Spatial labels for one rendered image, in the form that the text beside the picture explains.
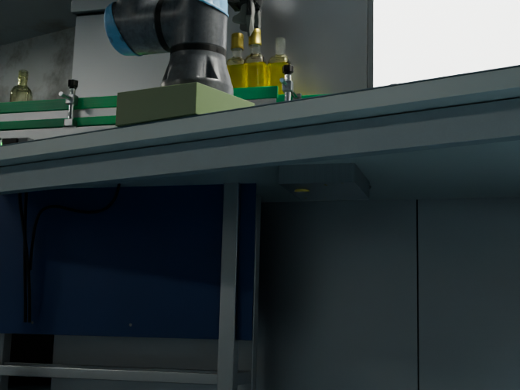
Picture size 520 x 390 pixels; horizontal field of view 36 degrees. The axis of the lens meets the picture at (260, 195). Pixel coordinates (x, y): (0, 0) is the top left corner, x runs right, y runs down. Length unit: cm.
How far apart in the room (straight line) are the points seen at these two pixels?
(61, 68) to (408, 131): 573
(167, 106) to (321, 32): 88
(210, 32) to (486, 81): 62
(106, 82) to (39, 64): 459
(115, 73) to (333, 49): 69
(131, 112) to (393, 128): 55
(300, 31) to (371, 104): 105
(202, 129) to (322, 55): 88
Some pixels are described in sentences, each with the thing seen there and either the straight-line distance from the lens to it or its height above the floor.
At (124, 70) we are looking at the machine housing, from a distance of 256.
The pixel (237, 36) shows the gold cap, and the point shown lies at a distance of 227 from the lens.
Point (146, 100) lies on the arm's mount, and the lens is 162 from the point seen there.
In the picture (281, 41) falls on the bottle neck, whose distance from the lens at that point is 223.
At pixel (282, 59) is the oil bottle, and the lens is 220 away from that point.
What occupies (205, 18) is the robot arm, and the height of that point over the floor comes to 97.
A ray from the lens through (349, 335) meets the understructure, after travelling 221.
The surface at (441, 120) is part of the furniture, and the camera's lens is 134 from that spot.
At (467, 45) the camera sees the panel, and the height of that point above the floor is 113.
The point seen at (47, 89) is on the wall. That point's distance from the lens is 700.
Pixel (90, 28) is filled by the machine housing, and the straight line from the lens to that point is 266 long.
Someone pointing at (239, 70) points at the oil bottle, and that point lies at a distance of 222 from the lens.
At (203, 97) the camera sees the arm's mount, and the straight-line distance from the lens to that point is 156.
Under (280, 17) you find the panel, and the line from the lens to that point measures 241.
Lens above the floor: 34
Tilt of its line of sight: 10 degrees up
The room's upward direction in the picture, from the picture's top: 1 degrees clockwise
